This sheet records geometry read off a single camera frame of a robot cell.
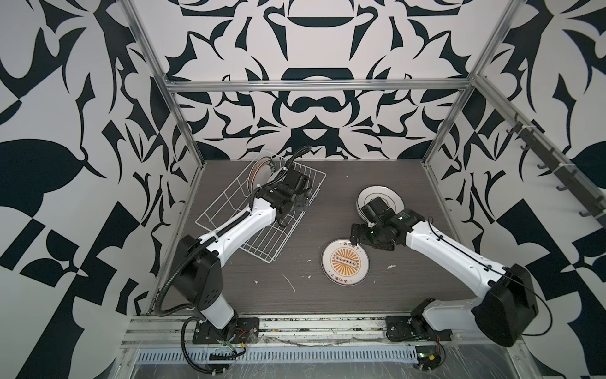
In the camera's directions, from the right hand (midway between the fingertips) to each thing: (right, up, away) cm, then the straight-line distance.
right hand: (359, 236), depth 83 cm
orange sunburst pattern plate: (-5, -11, +4) cm, 13 cm away
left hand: (-24, +15, +3) cm, 28 cm away
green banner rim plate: (-36, +23, +13) cm, 45 cm away
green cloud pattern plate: (+18, +13, +21) cm, 31 cm away
